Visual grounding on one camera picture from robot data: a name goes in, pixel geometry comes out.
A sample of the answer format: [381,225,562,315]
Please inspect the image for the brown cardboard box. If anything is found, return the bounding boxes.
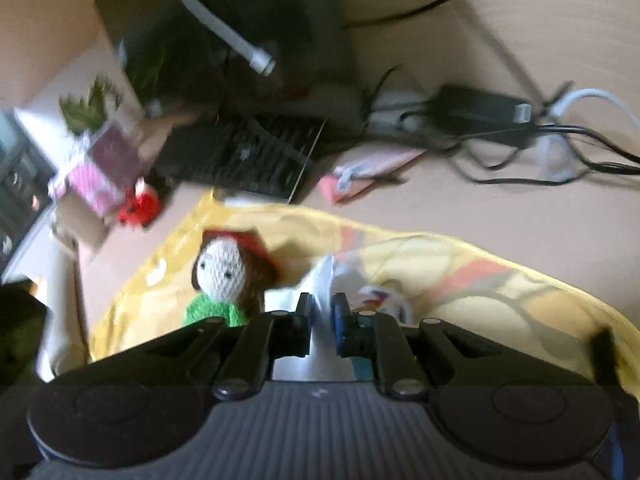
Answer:
[50,194,112,262]

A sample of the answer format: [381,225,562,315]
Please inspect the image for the black cable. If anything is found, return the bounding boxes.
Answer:
[345,0,459,29]
[450,140,640,186]
[530,122,640,161]

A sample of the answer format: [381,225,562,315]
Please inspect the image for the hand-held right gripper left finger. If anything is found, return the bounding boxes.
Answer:
[145,292,314,403]

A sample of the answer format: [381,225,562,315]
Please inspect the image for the crochet doll green sweater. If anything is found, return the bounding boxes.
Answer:
[182,227,281,329]

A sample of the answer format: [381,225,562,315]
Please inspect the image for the green leafy plant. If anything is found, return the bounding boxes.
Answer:
[59,75,126,137]

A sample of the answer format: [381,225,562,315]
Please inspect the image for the blue white wipes packet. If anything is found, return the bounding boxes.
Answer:
[270,254,414,384]

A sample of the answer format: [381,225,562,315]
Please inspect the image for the black monitor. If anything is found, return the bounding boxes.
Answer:
[95,0,361,111]

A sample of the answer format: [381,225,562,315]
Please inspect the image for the white cable with plug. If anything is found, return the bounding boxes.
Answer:
[152,0,277,79]

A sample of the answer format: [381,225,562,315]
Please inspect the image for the yellow printed cloth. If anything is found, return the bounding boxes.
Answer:
[87,195,636,396]

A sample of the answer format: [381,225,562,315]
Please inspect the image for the black power adapter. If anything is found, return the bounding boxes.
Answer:
[430,85,534,149]

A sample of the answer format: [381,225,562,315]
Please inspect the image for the red crochet toy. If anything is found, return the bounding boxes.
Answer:
[117,177,164,231]

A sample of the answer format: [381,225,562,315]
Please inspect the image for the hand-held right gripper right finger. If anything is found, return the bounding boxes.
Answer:
[332,292,507,402]

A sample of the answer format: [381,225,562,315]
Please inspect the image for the dark blurred object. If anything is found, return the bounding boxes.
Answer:
[0,280,52,391]

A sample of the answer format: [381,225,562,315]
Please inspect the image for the pink box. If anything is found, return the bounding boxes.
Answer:
[54,124,147,217]

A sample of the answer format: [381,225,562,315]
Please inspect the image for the pink tube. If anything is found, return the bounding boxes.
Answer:
[320,150,426,206]

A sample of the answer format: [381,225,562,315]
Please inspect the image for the black keyboard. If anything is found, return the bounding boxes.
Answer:
[155,112,331,204]

